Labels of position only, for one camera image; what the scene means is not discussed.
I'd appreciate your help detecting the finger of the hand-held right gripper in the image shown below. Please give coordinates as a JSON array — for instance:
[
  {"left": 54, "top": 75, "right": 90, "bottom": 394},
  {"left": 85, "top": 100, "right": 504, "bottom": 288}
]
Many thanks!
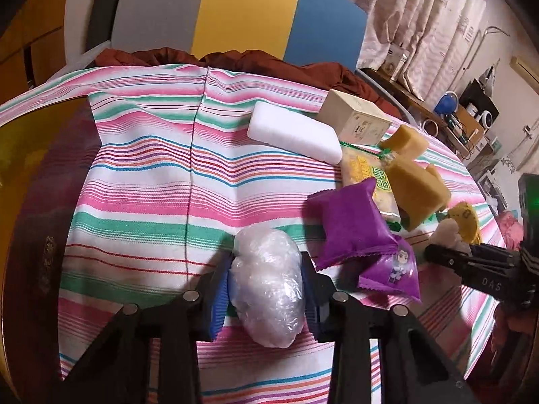
[{"left": 423, "top": 242, "right": 525, "bottom": 304}]

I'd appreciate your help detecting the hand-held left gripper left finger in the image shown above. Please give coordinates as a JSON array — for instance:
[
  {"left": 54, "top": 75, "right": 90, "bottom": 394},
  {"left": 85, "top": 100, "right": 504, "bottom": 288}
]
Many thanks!
[{"left": 55, "top": 256, "right": 235, "bottom": 404}]

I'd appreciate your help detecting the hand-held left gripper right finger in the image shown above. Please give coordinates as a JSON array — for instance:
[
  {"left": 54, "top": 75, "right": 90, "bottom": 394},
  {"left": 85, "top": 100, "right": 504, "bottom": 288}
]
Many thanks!
[{"left": 300, "top": 253, "right": 477, "bottom": 404}]

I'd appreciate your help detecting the yellow plush toy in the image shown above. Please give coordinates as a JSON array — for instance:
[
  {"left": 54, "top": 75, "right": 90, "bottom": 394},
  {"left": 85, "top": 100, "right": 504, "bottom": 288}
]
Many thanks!
[{"left": 434, "top": 201, "right": 483, "bottom": 249}]

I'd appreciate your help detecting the clear plastic bag ball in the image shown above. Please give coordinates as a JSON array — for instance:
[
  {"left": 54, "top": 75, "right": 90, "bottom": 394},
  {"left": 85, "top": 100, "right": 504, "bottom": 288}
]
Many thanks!
[{"left": 229, "top": 227, "right": 305, "bottom": 349}]

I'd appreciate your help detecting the yellow biscuit packet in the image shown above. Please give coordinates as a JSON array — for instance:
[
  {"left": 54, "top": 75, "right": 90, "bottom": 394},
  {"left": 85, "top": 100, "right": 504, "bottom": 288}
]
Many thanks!
[{"left": 339, "top": 141, "right": 403, "bottom": 224}]

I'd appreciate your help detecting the dark brown glossy box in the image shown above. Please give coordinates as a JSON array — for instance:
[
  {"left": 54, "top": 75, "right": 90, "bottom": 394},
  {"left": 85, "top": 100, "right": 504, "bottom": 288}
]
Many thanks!
[{"left": 0, "top": 95, "right": 104, "bottom": 404}]

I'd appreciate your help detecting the purple snack packet cartoon figure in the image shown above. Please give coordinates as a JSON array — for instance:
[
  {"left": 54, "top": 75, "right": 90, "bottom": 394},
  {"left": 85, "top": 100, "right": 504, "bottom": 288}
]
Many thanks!
[{"left": 358, "top": 236, "right": 422, "bottom": 304}]

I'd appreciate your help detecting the yellow sponge block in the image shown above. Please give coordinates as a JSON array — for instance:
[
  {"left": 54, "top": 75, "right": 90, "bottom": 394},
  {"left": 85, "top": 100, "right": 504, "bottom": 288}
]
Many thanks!
[
  {"left": 385, "top": 151, "right": 452, "bottom": 232},
  {"left": 378, "top": 124, "right": 430, "bottom": 163}
]

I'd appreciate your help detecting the plain purple snack packet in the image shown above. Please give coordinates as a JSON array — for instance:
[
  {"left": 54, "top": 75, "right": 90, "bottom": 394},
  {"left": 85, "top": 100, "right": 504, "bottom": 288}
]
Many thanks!
[{"left": 305, "top": 177, "right": 399, "bottom": 272}]

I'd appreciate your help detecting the black appliance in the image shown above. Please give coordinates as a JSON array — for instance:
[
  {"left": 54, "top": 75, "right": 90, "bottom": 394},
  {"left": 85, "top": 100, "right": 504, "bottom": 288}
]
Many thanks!
[{"left": 459, "top": 80, "right": 500, "bottom": 127}]

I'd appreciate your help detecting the blue round container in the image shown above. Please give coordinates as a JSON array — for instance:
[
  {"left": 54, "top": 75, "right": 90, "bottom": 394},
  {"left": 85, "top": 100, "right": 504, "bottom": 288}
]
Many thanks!
[{"left": 434, "top": 93, "right": 457, "bottom": 116}]

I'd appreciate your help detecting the wooden side desk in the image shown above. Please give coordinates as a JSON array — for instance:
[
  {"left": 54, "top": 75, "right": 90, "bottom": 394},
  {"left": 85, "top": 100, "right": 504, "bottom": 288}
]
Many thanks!
[{"left": 358, "top": 67, "right": 485, "bottom": 161}]

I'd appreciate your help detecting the striped pink green cloth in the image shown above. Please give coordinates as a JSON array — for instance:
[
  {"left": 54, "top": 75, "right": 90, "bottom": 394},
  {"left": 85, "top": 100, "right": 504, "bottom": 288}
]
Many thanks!
[{"left": 0, "top": 63, "right": 506, "bottom": 404}]

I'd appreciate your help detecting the white foam block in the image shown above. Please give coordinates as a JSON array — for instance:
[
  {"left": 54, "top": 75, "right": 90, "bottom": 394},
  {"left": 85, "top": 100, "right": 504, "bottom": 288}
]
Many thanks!
[{"left": 247, "top": 101, "right": 344, "bottom": 165}]

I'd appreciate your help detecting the beige cardboard box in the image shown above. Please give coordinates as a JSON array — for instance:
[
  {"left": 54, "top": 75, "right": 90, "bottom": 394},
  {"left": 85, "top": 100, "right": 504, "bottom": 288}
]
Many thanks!
[{"left": 317, "top": 88, "right": 393, "bottom": 147}]

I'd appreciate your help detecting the small white carton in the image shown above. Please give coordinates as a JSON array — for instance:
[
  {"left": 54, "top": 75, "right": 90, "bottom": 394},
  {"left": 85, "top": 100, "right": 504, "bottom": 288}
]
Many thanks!
[{"left": 381, "top": 44, "right": 411, "bottom": 80}]

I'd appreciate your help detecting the dark red cloth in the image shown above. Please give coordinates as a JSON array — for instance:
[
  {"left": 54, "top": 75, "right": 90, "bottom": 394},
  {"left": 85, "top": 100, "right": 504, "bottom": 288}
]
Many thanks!
[{"left": 93, "top": 47, "right": 405, "bottom": 119}]

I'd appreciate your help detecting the pale patterned curtain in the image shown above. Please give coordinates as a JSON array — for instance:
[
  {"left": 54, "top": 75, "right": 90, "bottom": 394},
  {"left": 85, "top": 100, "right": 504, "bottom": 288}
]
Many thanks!
[{"left": 345, "top": 0, "right": 493, "bottom": 106}]

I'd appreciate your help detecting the grey yellow blue chair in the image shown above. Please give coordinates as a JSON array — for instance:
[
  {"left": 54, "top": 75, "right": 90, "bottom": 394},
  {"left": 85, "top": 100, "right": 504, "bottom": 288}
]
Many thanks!
[{"left": 110, "top": 0, "right": 368, "bottom": 70}]

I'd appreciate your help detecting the wooden cabinet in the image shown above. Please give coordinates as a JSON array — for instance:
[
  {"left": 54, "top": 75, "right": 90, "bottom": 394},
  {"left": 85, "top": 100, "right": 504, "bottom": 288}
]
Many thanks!
[{"left": 0, "top": 0, "right": 72, "bottom": 106}]

